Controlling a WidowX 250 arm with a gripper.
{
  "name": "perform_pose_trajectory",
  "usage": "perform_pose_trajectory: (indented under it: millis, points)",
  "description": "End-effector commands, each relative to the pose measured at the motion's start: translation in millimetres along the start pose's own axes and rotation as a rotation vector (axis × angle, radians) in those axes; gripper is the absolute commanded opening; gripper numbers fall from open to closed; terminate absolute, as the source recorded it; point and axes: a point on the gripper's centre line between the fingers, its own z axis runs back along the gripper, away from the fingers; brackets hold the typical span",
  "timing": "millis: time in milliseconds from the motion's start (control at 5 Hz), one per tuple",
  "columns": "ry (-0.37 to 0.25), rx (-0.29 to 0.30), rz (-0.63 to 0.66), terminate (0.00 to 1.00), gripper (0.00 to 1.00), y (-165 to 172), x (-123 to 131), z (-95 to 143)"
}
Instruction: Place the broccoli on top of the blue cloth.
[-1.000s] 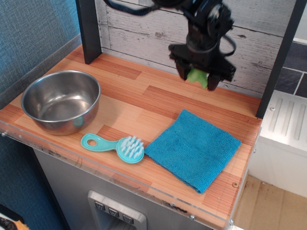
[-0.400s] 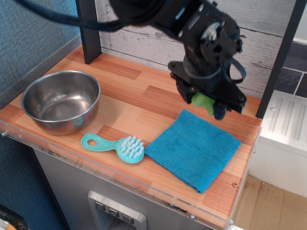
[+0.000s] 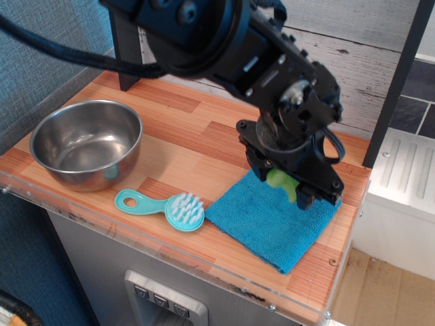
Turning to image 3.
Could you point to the teal dish brush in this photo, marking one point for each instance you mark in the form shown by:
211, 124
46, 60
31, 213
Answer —
184, 212

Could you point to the grey toy fridge cabinet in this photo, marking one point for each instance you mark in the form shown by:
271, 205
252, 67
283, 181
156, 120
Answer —
100, 259

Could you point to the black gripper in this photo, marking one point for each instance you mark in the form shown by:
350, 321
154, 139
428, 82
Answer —
310, 163

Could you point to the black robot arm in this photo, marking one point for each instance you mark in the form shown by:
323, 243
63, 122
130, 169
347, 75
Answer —
240, 46

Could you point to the clear acrylic edge guard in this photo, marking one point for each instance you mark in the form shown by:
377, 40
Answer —
71, 271

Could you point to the left black post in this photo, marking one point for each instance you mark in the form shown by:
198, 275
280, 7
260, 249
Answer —
126, 41

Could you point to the right black post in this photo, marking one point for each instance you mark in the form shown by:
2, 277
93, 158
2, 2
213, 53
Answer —
412, 42

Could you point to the blue cloth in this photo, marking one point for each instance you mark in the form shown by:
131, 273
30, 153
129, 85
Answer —
263, 220

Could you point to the white toy sink unit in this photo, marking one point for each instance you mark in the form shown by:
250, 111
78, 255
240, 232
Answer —
396, 222

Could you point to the stainless steel bowl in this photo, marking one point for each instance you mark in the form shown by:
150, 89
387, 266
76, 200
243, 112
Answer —
90, 145

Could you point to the black post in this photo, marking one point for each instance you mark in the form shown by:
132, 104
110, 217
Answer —
412, 42
126, 41

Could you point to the silver dispenser panel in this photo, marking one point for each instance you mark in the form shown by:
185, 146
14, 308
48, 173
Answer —
159, 300

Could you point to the green toy broccoli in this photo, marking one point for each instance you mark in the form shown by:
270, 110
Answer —
278, 179

